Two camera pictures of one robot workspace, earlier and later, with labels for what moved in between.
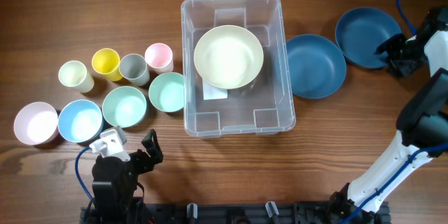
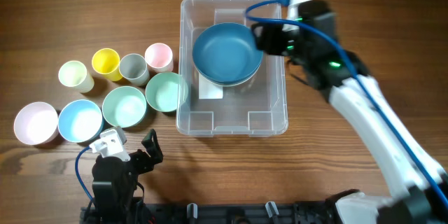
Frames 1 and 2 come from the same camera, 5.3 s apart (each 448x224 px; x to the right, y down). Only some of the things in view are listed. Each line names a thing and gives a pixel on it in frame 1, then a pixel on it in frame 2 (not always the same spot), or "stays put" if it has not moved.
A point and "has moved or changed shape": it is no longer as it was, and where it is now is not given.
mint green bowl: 166,92 stays put
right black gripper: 393,53 → 271,40
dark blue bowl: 318,66 has moved or changed shape
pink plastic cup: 159,58 stays put
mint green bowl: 124,106 stays put
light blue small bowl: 80,121 stays put
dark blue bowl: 360,31 → 226,52
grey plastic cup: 134,68 stays put
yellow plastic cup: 106,61 stays put
